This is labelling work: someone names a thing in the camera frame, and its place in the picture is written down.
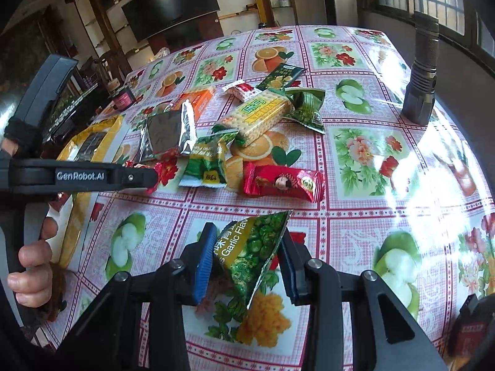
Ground dark green crumpled packet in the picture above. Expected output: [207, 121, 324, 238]
[284, 88, 325, 135]

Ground silver foil packet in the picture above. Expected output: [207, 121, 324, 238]
[139, 99, 197, 163]

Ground person's left hand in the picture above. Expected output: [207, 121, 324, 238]
[0, 137, 59, 309]

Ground small red white packet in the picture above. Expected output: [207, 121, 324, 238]
[222, 79, 262, 103]

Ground yellow cracker packet green ends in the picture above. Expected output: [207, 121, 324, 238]
[211, 89, 295, 147]

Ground dark red box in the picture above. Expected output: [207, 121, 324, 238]
[447, 294, 494, 358]

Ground dark red jar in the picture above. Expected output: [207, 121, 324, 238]
[112, 86, 136, 111]

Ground green garlic peas packet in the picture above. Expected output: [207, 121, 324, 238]
[213, 211, 291, 308]

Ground floral fruit tablecloth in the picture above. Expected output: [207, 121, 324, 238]
[40, 25, 494, 352]

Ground silver packet in tray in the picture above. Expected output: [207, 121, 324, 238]
[74, 131, 106, 162]

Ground green yellow snack packet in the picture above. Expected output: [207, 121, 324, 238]
[179, 129, 238, 189]

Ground small dark green packet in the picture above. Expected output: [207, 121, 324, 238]
[257, 64, 305, 91]

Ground red candy packet with girl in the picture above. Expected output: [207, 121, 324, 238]
[124, 160, 162, 195]

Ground black television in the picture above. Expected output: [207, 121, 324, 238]
[122, 0, 219, 41]

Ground orange cracker packet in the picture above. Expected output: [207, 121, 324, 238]
[171, 86, 216, 122]

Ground red snack packet with lady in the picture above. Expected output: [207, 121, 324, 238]
[243, 163, 325, 203]

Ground yellow rimmed white tray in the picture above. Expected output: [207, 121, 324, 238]
[57, 115, 126, 271]

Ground black flashlight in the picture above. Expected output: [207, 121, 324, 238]
[401, 11, 439, 126]

